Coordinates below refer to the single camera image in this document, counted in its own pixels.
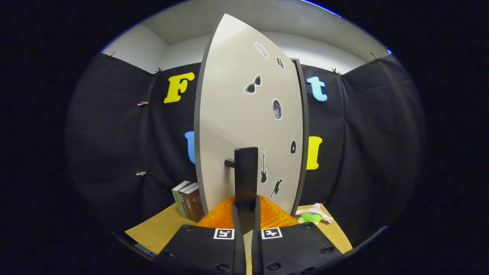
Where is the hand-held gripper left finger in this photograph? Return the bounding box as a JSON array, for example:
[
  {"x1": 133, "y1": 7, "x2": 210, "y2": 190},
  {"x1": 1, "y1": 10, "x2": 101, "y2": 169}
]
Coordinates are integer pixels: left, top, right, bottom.
[{"x1": 153, "y1": 196, "x2": 247, "y2": 275}]

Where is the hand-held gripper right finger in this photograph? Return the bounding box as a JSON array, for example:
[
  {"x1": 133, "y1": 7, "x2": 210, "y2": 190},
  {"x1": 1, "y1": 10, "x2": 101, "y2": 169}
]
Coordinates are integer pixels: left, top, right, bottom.
[{"x1": 250, "y1": 195, "x2": 344, "y2": 275}]

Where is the black door handle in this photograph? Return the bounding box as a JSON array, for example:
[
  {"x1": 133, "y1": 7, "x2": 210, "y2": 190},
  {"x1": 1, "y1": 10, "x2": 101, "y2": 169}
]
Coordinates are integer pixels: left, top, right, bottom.
[{"x1": 224, "y1": 147, "x2": 259, "y2": 212}]

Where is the thick brown book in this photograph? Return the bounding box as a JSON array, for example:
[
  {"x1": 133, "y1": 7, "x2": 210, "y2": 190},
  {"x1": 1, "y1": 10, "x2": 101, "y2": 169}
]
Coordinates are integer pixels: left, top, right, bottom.
[{"x1": 183, "y1": 185, "x2": 206, "y2": 223}]

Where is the green and pink plush toy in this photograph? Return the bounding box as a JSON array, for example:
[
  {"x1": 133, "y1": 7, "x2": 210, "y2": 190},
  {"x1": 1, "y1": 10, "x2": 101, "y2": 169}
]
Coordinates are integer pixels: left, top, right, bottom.
[{"x1": 296, "y1": 203, "x2": 333, "y2": 225}]

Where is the thin brown book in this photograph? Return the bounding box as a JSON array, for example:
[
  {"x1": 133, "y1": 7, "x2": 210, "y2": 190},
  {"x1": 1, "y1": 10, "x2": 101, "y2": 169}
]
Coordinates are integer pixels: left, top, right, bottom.
[{"x1": 179, "y1": 183, "x2": 193, "y2": 220}]

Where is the green book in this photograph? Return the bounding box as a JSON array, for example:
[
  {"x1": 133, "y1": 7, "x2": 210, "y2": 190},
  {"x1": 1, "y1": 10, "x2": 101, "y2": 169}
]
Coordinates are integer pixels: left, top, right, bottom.
[{"x1": 172, "y1": 180, "x2": 189, "y2": 219}]

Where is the grey cabinet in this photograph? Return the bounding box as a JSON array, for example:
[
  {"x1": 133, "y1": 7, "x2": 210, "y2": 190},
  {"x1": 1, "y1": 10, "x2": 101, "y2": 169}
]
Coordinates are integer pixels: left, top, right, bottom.
[{"x1": 290, "y1": 58, "x2": 310, "y2": 216}]

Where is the black backdrop cloth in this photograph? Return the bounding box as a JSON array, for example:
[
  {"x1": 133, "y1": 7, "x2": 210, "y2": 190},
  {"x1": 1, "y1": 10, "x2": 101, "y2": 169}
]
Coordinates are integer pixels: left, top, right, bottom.
[{"x1": 65, "y1": 52, "x2": 426, "y2": 249}]

